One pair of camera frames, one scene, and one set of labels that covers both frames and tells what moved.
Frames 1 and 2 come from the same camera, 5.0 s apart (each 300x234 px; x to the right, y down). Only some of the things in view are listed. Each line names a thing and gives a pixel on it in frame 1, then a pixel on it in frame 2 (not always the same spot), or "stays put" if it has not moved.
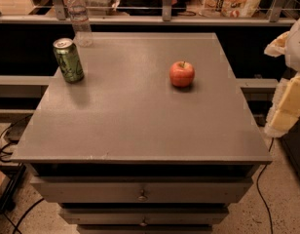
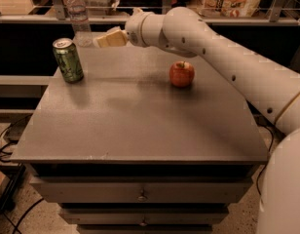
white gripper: (297, 51) to (133, 28)
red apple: (182, 74) stays put
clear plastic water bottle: (81, 26) stays put
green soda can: (68, 60) stays put
